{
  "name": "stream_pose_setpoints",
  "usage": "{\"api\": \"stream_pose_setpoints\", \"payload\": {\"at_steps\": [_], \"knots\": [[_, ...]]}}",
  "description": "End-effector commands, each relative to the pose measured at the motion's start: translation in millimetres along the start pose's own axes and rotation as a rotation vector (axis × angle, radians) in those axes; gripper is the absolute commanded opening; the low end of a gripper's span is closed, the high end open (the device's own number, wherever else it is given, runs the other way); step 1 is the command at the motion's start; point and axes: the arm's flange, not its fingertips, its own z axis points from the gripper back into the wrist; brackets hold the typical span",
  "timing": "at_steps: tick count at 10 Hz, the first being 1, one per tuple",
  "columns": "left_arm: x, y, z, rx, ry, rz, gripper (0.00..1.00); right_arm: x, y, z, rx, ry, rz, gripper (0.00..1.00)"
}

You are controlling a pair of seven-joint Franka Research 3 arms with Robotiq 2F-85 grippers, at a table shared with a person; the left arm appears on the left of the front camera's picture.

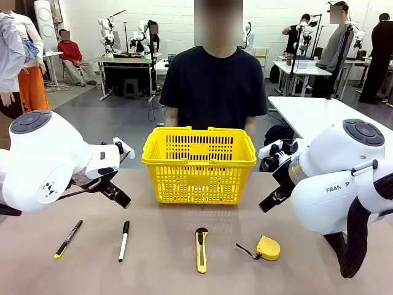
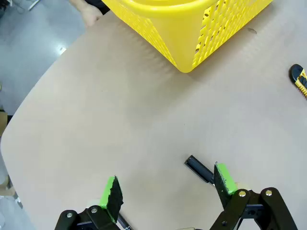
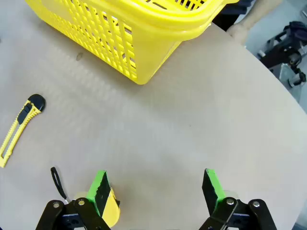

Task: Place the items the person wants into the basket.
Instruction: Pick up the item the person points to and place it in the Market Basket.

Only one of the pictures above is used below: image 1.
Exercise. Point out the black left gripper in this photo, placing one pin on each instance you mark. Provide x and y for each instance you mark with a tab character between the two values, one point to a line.
104	179

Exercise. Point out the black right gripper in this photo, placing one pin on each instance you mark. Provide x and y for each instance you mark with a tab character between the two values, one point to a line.
284	179

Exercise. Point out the white marker black cap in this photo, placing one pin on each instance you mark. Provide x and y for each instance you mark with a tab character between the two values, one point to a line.
124	241

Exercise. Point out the yellow utility knife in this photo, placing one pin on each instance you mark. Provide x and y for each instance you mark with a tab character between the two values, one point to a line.
201	252

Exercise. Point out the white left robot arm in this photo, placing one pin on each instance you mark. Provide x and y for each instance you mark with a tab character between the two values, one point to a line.
46	147

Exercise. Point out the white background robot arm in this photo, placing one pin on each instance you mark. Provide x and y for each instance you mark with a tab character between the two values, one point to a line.
247	33
307	37
142	33
357	33
107	37

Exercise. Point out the person's left forearm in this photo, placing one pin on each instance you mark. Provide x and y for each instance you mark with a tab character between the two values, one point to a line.
251	127

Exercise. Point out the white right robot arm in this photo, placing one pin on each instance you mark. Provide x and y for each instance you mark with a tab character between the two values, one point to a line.
325	159

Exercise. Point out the person's right forearm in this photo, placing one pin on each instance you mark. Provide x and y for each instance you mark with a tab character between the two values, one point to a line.
172	116

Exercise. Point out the yellow plastic shopping basket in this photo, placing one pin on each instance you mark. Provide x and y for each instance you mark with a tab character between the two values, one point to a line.
199	184

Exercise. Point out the person in black T-shirt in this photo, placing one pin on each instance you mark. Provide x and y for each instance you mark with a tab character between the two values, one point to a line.
212	86

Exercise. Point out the person in orange trousers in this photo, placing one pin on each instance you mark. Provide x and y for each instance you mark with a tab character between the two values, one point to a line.
32	86

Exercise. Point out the seated person in red sweater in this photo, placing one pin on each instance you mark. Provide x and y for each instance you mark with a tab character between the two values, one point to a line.
69	50

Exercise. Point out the person in dark clothes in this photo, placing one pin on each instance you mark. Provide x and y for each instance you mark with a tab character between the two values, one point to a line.
155	40

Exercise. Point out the person in grey sweater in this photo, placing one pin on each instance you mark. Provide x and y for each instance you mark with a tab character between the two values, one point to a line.
334	49

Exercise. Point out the person in pale blue shirt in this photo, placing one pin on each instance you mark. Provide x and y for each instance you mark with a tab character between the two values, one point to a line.
9	55

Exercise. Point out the person in black jacket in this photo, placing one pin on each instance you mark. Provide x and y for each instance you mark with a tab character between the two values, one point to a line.
380	55

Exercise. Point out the yellow tape measure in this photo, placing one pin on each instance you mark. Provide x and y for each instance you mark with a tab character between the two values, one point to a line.
268	248

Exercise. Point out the black pen yellow cap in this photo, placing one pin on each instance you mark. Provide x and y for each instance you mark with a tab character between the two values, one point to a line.
69	238

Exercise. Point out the black backpack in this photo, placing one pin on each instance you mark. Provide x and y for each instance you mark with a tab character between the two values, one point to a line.
277	132

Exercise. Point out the large white table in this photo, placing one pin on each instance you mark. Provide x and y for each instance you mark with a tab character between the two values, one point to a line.
307	110

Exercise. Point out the grey plastic stool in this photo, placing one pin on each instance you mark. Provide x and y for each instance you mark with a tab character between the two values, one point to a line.
132	87

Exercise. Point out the grey background robot table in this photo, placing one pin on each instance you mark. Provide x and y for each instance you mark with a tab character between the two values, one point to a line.
129	60

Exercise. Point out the white background desk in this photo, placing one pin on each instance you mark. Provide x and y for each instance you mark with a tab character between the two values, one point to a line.
304	69

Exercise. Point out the white drawer cabinet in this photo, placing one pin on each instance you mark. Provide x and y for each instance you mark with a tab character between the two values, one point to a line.
261	53

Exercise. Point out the small white side table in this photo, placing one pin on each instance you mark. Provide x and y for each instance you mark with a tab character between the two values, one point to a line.
52	53

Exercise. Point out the bystander in black T-shirt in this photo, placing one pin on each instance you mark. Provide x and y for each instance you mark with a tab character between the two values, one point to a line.
291	40

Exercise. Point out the white standing air conditioner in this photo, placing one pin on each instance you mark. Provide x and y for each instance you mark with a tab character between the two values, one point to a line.
46	18

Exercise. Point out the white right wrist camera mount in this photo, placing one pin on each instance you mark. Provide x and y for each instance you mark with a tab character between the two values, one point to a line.
268	150

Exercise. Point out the black camera stand pole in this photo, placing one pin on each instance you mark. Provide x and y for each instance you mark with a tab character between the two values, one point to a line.
339	61

